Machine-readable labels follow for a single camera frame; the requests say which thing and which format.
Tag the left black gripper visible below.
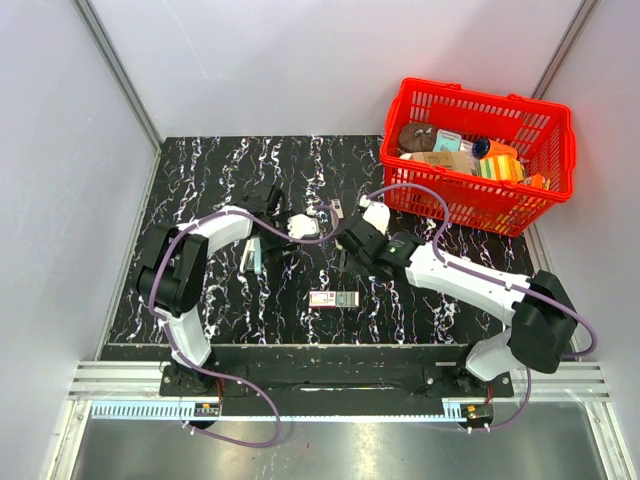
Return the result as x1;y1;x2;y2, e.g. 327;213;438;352
257;211;302;261

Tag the staple box with staples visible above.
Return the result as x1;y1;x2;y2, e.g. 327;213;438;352
309;291;360;308

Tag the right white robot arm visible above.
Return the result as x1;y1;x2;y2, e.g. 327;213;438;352
337;215;577;396

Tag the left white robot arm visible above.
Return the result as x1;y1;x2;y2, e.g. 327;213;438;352
135;183;296;396

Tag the brown round object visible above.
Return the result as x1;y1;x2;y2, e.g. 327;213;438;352
398;122;438;153

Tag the cardboard box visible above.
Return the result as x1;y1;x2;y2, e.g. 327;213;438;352
400;151;476;175

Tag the teal small box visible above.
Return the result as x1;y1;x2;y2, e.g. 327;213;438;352
433;129;462;152

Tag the orange bottle blue cap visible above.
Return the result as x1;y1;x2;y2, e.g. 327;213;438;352
471;137;519;159

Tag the yellow green sponge pack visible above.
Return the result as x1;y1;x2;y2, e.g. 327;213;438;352
477;155;525;182

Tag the red plastic basket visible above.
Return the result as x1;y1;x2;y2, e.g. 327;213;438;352
379;78;577;237

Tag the orange small package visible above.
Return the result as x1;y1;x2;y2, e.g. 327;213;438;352
520;174;550;190

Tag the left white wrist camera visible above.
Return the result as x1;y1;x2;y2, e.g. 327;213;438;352
286;213;320;240

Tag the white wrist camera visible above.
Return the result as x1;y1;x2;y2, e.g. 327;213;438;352
286;213;320;240
358;195;390;235

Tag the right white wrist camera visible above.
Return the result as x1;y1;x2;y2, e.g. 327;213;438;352
358;195;390;235

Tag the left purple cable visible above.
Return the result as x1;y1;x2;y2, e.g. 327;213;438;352
149;204;341;447

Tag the purple cable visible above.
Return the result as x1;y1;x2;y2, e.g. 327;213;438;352
149;204;341;447
357;182;599;434

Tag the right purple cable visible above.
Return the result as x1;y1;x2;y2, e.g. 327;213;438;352
357;182;599;434

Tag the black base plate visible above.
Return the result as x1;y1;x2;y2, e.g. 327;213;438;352
160;345;514;417

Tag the aluminium rail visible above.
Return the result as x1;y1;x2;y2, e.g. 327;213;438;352
68;361;609;423

